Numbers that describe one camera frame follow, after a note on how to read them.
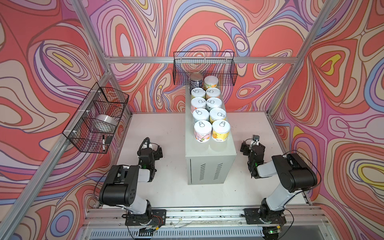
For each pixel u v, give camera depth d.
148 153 0.72
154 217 0.73
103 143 0.72
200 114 0.65
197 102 0.69
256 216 0.72
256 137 0.82
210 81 0.77
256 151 0.73
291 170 0.54
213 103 0.69
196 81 0.73
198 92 0.74
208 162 0.64
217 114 0.64
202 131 0.59
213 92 0.74
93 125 0.72
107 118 0.74
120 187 0.45
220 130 0.60
